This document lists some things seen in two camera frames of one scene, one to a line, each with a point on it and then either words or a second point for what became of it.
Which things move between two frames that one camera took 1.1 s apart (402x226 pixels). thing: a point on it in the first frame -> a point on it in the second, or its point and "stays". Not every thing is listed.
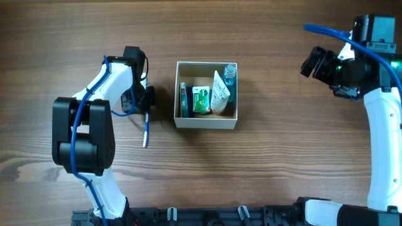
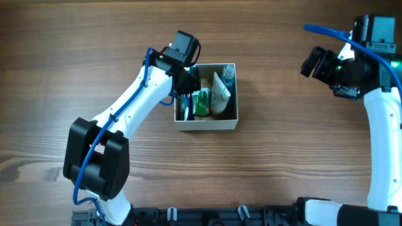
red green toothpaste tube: (183, 100) stays
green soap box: (201, 100) stays
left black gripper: (138, 102) -> (187, 83)
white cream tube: (220, 95) stays
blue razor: (189, 91) stays
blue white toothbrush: (146, 139) -> (187, 107)
